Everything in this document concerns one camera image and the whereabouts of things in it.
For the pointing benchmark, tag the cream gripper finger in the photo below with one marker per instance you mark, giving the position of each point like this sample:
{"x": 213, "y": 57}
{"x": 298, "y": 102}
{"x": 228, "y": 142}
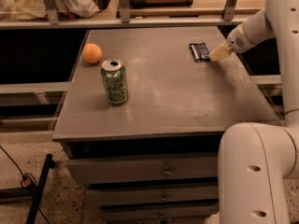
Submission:
{"x": 221, "y": 52}

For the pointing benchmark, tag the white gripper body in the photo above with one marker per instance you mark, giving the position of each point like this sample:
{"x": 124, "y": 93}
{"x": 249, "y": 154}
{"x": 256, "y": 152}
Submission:
{"x": 237, "y": 42}

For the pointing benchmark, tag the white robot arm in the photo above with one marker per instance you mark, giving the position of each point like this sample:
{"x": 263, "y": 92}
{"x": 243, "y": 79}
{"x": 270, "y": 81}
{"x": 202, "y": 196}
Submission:
{"x": 255, "y": 158}

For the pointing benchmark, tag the grey drawer cabinet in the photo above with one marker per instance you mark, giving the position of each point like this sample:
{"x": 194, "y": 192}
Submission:
{"x": 175, "y": 104}

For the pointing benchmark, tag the green soda can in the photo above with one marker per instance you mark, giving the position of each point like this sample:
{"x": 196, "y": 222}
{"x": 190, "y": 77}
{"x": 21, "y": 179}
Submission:
{"x": 114, "y": 80}

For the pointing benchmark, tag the orange fruit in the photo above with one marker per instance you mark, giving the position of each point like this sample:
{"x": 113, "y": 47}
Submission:
{"x": 92, "y": 53}

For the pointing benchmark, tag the white cloth on shelf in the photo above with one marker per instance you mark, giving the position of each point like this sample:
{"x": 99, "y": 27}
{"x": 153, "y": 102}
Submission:
{"x": 26, "y": 10}

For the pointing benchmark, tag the top grey drawer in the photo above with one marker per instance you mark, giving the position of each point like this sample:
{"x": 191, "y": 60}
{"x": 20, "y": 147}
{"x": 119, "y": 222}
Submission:
{"x": 143, "y": 168}

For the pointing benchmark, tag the grey drawer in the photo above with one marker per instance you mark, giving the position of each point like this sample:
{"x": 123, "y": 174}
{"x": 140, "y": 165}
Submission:
{"x": 127, "y": 213}
{"x": 143, "y": 168}
{"x": 170, "y": 194}

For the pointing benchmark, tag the middle grey drawer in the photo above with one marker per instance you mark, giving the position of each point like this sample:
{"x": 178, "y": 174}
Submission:
{"x": 170, "y": 194}

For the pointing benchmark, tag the bottom grey drawer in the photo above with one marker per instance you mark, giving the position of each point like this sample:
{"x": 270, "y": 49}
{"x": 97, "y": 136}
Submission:
{"x": 127, "y": 213}

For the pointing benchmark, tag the black stand leg left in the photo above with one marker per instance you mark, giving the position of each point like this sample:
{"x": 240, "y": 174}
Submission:
{"x": 37, "y": 194}

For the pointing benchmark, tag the grey metal railing frame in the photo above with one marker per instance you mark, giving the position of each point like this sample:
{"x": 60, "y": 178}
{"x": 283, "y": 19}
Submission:
{"x": 230, "y": 14}

